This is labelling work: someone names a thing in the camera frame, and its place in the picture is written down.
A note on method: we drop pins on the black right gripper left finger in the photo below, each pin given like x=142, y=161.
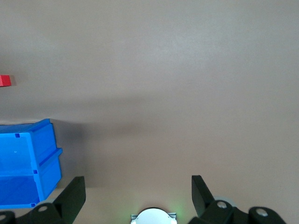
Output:
x=70, y=198

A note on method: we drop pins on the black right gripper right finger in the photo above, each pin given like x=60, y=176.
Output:
x=203, y=200

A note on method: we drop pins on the red cube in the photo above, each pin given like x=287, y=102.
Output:
x=5, y=80

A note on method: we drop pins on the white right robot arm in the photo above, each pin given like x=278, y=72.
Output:
x=153, y=218

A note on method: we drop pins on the blue plastic storage bin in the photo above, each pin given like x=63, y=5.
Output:
x=21, y=163

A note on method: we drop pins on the brown table cover mat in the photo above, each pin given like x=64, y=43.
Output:
x=163, y=93

